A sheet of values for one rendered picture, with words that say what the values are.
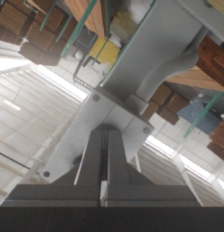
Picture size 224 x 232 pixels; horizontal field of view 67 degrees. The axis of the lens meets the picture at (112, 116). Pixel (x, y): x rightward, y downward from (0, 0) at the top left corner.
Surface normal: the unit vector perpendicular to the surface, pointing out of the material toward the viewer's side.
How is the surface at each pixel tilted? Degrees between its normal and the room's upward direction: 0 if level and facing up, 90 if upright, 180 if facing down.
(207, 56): 90
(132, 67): 90
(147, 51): 90
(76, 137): 90
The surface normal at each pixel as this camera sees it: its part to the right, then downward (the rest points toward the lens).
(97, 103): 0.02, 0.25
